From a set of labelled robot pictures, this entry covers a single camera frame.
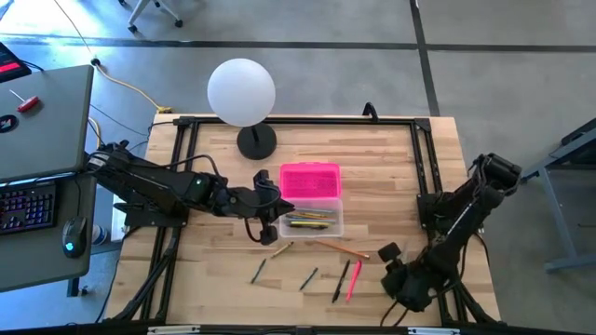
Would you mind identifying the black pen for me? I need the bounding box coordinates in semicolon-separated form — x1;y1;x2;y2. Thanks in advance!
331;259;352;304

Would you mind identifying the white globe lamp black base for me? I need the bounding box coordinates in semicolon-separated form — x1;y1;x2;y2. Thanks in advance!
207;58;278;161

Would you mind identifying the small dark pencil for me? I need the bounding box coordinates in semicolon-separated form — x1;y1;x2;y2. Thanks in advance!
299;266;320;292

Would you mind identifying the backlit black keyboard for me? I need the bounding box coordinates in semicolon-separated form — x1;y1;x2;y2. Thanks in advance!
0;181;58;236

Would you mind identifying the grey laptop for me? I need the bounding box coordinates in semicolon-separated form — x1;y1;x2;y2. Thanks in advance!
0;64;95;183

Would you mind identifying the red-handled screwdriver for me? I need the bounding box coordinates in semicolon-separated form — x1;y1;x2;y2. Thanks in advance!
8;88;41;114

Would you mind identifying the black computer mouse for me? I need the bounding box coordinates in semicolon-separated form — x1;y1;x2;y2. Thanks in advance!
61;216;88;260

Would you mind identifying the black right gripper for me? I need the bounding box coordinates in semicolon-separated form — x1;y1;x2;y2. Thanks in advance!
377;241;437;314

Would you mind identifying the blue-legged workbench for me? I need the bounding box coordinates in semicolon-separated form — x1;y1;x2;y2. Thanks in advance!
514;118;596;274

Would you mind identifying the green printed pencil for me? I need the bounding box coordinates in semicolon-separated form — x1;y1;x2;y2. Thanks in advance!
250;258;268;285

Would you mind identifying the white label strip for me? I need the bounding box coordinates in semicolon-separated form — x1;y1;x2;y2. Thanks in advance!
147;325;201;334
408;327;461;335

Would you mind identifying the orange pencil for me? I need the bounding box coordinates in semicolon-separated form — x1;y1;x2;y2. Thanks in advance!
291;210;337;221
314;238;372;261

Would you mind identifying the black aluminium table frame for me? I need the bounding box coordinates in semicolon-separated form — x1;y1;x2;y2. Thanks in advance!
104;114;502;327

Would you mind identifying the black device red screen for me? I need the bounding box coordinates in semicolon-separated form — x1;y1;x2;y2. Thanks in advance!
0;41;33;84

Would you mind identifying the yellow extension cable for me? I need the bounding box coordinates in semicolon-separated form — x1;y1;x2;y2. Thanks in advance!
53;0;173;114

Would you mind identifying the white office chair base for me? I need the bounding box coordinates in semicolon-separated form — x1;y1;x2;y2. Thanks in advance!
118;0;183;34

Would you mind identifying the pink pen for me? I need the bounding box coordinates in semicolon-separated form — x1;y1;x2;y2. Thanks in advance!
345;259;363;303

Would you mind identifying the clear pencil box pink lid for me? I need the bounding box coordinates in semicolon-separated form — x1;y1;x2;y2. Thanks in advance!
278;161;345;238

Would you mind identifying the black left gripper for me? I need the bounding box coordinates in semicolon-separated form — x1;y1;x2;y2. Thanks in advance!
218;169;296;247

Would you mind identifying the grey desk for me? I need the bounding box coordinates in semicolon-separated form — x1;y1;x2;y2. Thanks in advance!
0;171;98;293

